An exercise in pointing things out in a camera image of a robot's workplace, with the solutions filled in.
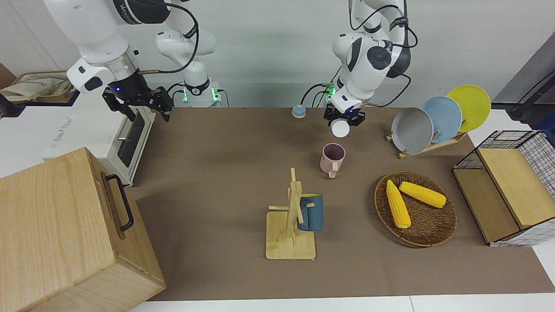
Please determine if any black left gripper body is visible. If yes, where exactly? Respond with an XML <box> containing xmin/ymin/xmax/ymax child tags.
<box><xmin>329</xmin><ymin>105</ymin><xmax>364</xmax><ymax>120</ymax></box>

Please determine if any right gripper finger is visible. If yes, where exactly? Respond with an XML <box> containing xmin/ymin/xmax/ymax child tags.
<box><xmin>103</xmin><ymin>88</ymin><xmax>137</xmax><ymax>123</ymax></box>
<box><xmin>151</xmin><ymin>87</ymin><xmax>172</xmax><ymax>123</ymax></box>

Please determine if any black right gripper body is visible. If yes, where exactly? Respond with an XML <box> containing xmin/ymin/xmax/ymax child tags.
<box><xmin>109</xmin><ymin>71</ymin><xmax>152</xmax><ymax>107</ymax></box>

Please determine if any pink mug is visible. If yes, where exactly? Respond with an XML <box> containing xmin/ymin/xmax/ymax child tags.
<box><xmin>320</xmin><ymin>143</ymin><xmax>346</xmax><ymax>179</ymax></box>

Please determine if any white toaster oven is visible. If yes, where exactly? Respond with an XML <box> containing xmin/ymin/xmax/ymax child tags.
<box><xmin>41</xmin><ymin>89</ymin><xmax>157</xmax><ymax>188</ymax></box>

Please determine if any grey plate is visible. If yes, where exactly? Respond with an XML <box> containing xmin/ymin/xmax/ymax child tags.
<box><xmin>391</xmin><ymin>107</ymin><xmax>434</xmax><ymax>155</ymax></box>

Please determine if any wooden plate rack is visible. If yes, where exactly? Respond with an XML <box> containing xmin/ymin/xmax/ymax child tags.
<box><xmin>386</xmin><ymin>130</ymin><xmax>468</xmax><ymax>159</ymax></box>

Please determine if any beige cloth bag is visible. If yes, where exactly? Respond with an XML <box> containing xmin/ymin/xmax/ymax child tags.
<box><xmin>1</xmin><ymin>73</ymin><xmax>73</xmax><ymax>103</ymax></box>

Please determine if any light blue plate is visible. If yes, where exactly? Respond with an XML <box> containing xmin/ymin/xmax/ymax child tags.
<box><xmin>421</xmin><ymin>96</ymin><xmax>464</xmax><ymax>144</ymax></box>

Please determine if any brown table mat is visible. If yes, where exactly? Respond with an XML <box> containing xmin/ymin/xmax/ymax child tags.
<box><xmin>126</xmin><ymin>107</ymin><xmax>555</xmax><ymax>302</ymax></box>

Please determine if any yellow corn cob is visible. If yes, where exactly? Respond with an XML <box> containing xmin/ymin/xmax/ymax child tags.
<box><xmin>386</xmin><ymin>180</ymin><xmax>411</xmax><ymax>229</ymax></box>
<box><xmin>399</xmin><ymin>181</ymin><xmax>447</xmax><ymax>209</ymax></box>

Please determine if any dark blue mug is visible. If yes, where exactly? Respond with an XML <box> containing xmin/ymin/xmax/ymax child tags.
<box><xmin>297</xmin><ymin>193</ymin><xmax>324</xmax><ymax>232</ymax></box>

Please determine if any yellow plate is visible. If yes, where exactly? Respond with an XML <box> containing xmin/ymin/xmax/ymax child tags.
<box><xmin>447</xmin><ymin>84</ymin><xmax>492</xmax><ymax>133</ymax></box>

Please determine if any brown wicker basket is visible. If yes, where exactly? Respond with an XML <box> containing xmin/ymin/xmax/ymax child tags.
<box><xmin>374</xmin><ymin>171</ymin><xmax>458</xmax><ymax>248</ymax></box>

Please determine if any wooden mug tree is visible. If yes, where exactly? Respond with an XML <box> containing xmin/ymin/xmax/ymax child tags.
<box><xmin>265</xmin><ymin>168</ymin><xmax>317</xmax><ymax>260</ymax></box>

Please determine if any wooden drawer box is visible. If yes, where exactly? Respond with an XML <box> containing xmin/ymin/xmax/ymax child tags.
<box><xmin>0</xmin><ymin>146</ymin><xmax>167</xmax><ymax>312</ymax></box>

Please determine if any oven door handle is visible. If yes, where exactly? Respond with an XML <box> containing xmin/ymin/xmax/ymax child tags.
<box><xmin>116</xmin><ymin>108</ymin><xmax>139</xmax><ymax>141</ymax></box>

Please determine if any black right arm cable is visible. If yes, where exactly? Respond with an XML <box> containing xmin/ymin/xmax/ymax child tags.
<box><xmin>130</xmin><ymin>0</ymin><xmax>201</xmax><ymax>75</ymax></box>

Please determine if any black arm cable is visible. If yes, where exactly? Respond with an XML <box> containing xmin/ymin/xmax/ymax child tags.
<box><xmin>348</xmin><ymin>0</ymin><xmax>419</xmax><ymax>109</ymax></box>
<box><xmin>130</xmin><ymin>0</ymin><xmax>201</xmax><ymax>75</ymax></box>

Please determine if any black base cable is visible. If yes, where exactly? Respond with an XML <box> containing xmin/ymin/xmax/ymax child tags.
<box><xmin>300</xmin><ymin>82</ymin><xmax>335</xmax><ymax>109</ymax></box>

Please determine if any black drawer handle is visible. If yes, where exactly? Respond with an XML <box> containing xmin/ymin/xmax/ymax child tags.
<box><xmin>105</xmin><ymin>174</ymin><xmax>135</xmax><ymax>232</ymax></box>

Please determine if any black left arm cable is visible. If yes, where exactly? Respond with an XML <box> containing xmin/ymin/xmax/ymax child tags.
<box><xmin>348</xmin><ymin>0</ymin><xmax>419</xmax><ymax>109</ymax></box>

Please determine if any black camera stand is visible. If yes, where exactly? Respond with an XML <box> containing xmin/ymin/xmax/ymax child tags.
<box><xmin>492</xmin><ymin>71</ymin><xmax>555</xmax><ymax>130</ymax></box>

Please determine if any wire shelf with wooden boards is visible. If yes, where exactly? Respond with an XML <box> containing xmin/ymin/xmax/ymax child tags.
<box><xmin>452</xmin><ymin>130</ymin><xmax>555</xmax><ymax>247</ymax></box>

